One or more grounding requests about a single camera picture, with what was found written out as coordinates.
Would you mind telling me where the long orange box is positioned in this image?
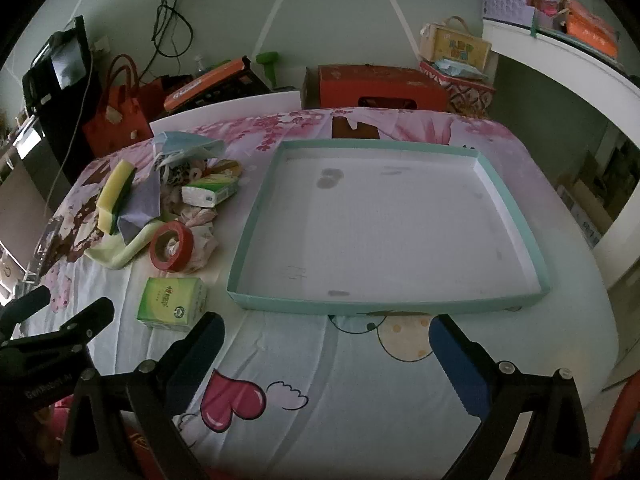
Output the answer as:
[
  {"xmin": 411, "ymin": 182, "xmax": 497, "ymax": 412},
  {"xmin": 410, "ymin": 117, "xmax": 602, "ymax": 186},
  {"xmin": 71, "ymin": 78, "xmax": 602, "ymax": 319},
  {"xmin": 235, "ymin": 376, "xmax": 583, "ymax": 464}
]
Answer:
[{"xmin": 164, "ymin": 56, "xmax": 251, "ymax": 111}]

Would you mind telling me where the yellow green sponge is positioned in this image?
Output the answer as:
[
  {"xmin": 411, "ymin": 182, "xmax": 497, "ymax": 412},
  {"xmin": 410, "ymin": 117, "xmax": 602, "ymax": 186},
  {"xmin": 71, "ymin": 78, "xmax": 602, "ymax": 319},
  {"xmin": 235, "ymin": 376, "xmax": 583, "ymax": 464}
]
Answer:
[{"xmin": 96, "ymin": 160, "xmax": 137, "ymax": 235}]

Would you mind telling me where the purple plastic pouch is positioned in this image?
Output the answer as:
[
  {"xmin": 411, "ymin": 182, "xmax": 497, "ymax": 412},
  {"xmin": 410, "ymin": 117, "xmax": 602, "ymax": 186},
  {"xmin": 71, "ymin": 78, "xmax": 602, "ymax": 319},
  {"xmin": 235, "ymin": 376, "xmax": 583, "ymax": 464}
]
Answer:
[{"xmin": 117, "ymin": 177, "xmax": 163, "ymax": 243}]

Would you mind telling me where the orange carton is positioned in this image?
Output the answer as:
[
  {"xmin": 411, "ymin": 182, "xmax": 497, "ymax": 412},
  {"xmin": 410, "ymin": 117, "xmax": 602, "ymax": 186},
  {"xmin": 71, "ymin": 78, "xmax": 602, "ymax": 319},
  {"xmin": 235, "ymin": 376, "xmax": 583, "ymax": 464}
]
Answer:
[{"xmin": 565, "ymin": 0, "xmax": 621, "ymax": 58}]

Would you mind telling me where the shallow teal cardboard box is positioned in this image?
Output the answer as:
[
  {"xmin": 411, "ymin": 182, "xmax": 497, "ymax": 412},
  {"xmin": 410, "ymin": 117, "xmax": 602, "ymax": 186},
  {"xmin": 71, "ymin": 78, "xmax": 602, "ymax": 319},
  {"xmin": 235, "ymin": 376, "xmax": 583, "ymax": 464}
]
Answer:
[{"xmin": 226, "ymin": 139, "xmax": 552, "ymax": 317}]

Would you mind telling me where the pink floral scrunchie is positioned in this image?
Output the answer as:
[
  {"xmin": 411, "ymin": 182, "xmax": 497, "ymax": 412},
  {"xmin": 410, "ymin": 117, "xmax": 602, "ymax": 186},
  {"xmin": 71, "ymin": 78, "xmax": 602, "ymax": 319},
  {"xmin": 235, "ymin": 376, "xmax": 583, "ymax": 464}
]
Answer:
[{"xmin": 172, "ymin": 200, "xmax": 221, "ymax": 271}]

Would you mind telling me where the red tote bag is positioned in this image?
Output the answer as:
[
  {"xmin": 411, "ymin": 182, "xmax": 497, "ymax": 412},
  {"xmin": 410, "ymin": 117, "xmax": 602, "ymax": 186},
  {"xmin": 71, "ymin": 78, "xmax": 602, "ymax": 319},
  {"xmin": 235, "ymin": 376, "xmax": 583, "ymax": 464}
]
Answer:
[{"xmin": 81, "ymin": 55, "xmax": 153, "ymax": 158}]

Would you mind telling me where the red patterned box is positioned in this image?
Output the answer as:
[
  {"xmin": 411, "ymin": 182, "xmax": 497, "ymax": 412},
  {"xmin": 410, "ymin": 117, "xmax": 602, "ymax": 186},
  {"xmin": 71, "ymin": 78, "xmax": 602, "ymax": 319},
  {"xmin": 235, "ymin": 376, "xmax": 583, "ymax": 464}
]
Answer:
[{"xmin": 420, "ymin": 62, "xmax": 496, "ymax": 116}]

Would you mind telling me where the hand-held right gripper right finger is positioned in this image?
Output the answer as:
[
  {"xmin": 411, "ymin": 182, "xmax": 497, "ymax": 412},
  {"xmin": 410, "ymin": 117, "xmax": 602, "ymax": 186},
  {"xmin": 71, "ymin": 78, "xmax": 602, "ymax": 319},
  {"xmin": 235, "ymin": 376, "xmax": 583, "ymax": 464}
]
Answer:
[{"xmin": 427, "ymin": 314, "xmax": 593, "ymax": 480}]

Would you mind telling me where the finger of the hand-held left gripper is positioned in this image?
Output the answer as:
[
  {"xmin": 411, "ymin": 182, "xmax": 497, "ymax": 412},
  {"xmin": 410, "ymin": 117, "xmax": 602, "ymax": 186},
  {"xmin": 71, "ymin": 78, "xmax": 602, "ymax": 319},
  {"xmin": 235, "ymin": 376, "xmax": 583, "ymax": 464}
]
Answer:
[
  {"xmin": 0, "ymin": 297, "xmax": 116, "ymax": 361},
  {"xmin": 0, "ymin": 285, "xmax": 52, "ymax": 333}
]

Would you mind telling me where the red curved object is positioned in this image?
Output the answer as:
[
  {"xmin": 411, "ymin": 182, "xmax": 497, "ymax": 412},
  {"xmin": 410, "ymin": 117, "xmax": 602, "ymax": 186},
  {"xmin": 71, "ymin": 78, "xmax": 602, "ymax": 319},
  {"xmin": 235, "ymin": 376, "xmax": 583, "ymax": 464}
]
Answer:
[{"xmin": 592, "ymin": 375, "xmax": 640, "ymax": 480}]

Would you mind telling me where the leopard print scrunchie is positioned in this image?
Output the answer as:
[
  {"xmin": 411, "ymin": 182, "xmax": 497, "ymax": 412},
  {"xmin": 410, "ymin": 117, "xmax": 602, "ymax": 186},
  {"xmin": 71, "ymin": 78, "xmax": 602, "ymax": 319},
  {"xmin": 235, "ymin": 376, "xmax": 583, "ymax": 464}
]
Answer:
[{"xmin": 162, "ymin": 162, "xmax": 201, "ymax": 188}]

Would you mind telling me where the brown snack packet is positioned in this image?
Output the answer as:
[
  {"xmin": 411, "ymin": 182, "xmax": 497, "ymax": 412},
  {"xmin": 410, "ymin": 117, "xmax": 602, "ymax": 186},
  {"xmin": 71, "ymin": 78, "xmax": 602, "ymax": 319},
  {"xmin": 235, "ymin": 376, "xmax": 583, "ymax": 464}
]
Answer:
[{"xmin": 212, "ymin": 159, "xmax": 245, "ymax": 178}]

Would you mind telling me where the red tape roll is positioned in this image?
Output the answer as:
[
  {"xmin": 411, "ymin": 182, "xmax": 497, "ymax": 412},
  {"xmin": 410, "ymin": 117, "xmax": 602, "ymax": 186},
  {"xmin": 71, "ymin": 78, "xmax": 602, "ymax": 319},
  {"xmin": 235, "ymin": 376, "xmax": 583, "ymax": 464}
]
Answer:
[{"xmin": 150, "ymin": 220, "xmax": 195, "ymax": 273}]

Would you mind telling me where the yellow gift box with handle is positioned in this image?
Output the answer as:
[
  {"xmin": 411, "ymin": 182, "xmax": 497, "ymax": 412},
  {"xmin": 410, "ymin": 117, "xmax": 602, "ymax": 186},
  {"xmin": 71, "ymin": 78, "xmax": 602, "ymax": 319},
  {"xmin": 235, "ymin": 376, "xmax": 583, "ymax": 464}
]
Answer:
[{"xmin": 419, "ymin": 16, "xmax": 492, "ymax": 71}]

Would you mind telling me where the white board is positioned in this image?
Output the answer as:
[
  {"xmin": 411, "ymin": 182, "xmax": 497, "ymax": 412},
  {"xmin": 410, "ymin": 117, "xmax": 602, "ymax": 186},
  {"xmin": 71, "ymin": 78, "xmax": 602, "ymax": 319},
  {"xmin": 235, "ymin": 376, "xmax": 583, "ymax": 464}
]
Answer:
[{"xmin": 149, "ymin": 89, "xmax": 302, "ymax": 140}]

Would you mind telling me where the white cable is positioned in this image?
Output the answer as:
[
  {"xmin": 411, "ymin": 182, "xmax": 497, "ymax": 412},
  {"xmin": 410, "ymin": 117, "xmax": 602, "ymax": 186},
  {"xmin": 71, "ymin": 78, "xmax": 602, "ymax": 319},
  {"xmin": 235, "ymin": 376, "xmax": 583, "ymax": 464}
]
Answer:
[{"xmin": 49, "ymin": 52, "xmax": 96, "ymax": 201}]

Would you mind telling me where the blue face mask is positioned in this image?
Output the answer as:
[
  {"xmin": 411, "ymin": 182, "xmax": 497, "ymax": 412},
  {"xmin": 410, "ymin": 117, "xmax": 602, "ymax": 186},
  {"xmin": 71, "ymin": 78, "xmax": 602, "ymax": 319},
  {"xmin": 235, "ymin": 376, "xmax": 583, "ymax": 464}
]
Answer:
[{"xmin": 150, "ymin": 131, "xmax": 226, "ymax": 163}]

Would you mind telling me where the white green tissue pack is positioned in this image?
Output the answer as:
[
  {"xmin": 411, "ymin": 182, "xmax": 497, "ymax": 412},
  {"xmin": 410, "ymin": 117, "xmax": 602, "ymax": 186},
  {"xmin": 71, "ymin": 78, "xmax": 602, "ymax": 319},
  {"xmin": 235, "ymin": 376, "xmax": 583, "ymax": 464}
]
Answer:
[{"xmin": 181, "ymin": 176, "xmax": 240, "ymax": 208}]

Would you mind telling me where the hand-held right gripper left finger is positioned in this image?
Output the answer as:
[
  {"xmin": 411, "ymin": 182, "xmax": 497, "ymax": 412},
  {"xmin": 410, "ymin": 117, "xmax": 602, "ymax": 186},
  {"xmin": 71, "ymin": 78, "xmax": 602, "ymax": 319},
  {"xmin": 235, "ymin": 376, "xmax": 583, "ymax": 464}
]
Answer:
[{"xmin": 62, "ymin": 311, "xmax": 226, "ymax": 480}]

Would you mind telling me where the green plastic object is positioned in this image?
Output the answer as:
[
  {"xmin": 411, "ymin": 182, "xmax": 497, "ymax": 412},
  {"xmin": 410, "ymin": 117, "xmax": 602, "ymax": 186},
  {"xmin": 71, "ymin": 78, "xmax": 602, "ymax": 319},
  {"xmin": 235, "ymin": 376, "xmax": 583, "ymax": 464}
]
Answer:
[{"xmin": 255, "ymin": 51, "xmax": 281, "ymax": 86}]

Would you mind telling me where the white curved shelf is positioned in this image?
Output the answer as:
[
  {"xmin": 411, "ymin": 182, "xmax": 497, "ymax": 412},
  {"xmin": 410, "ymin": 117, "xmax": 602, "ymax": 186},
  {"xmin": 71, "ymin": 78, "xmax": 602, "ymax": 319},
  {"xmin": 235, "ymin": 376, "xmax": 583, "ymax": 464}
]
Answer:
[{"xmin": 482, "ymin": 19, "xmax": 640, "ymax": 291}]

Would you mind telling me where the grey cabinet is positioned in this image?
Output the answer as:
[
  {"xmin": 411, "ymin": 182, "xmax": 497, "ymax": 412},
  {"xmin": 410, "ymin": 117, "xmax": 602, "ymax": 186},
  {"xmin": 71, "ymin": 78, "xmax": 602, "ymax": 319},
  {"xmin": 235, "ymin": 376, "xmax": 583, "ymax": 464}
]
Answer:
[{"xmin": 0, "ymin": 115, "xmax": 66, "ymax": 241}]

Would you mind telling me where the cartoon printed bedsheet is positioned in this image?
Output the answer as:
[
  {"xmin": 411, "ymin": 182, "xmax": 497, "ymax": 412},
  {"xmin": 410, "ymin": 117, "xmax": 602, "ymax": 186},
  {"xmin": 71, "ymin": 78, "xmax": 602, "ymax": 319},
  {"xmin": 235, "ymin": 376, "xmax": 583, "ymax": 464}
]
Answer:
[{"xmin": 10, "ymin": 106, "xmax": 618, "ymax": 480}]

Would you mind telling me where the light green cloth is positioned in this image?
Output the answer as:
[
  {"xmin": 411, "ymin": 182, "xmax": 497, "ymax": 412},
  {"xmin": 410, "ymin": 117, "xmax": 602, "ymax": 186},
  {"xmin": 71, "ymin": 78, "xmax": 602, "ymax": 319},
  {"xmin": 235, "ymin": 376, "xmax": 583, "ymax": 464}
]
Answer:
[{"xmin": 84, "ymin": 220, "xmax": 163, "ymax": 269}]

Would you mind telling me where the wet wipes pack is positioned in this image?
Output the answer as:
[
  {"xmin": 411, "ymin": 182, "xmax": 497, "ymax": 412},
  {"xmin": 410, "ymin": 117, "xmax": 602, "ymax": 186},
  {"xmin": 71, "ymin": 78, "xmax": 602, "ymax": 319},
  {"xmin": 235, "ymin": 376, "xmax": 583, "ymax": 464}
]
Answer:
[{"xmin": 434, "ymin": 58, "xmax": 488, "ymax": 81}]

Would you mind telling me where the red wooden stool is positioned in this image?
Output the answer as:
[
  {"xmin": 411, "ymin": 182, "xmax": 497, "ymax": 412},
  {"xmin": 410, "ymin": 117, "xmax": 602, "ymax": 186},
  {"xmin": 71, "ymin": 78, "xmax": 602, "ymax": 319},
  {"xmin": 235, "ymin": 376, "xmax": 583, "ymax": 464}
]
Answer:
[{"xmin": 302, "ymin": 64, "xmax": 448, "ymax": 111}]

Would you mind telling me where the black device with screen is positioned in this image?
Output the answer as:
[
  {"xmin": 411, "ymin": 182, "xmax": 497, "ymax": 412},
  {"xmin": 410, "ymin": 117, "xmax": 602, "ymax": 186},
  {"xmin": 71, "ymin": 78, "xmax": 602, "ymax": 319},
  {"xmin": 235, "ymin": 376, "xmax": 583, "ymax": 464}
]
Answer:
[{"xmin": 22, "ymin": 16, "xmax": 93, "ymax": 126}]

